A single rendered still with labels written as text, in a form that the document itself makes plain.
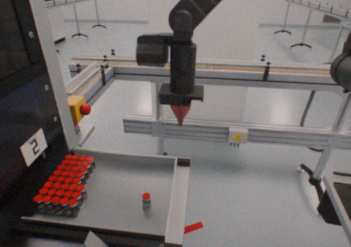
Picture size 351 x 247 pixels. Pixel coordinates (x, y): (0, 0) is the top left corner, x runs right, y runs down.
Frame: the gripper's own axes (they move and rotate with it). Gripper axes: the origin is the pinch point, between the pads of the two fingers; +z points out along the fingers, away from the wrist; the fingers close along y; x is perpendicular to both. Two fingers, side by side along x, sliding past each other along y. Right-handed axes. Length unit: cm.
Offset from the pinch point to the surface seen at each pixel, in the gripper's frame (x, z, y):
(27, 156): 10.6, 6.8, 37.0
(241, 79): -82, 20, -28
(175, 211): 10.9, 20.1, -0.2
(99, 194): 8.3, 20.1, 21.1
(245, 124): -87, 54, -37
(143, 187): 4.4, 20.0, 9.5
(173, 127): -84, 58, 11
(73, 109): -14.3, 7.3, 37.5
